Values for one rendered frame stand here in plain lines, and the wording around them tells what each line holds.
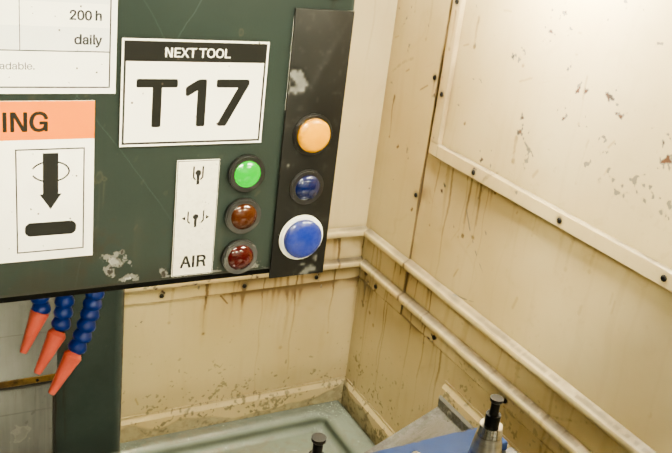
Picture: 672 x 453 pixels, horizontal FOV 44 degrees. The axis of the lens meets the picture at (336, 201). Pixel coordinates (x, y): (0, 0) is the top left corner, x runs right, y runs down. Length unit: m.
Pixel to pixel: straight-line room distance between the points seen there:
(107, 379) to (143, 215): 0.90
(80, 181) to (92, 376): 0.91
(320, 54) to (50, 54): 0.18
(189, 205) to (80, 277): 0.09
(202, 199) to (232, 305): 1.33
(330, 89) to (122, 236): 0.18
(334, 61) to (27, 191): 0.22
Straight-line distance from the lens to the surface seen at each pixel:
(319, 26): 0.57
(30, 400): 1.40
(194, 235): 0.58
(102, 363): 1.43
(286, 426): 2.09
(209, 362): 1.95
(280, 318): 1.97
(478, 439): 0.97
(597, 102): 1.36
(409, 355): 1.87
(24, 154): 0.54
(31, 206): 0.55
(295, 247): 0.61
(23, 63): 0.52
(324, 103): 0.59
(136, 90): 0.54
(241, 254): 0.60
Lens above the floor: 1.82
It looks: 20 degrees down
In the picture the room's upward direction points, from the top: 7 degrees clockwise
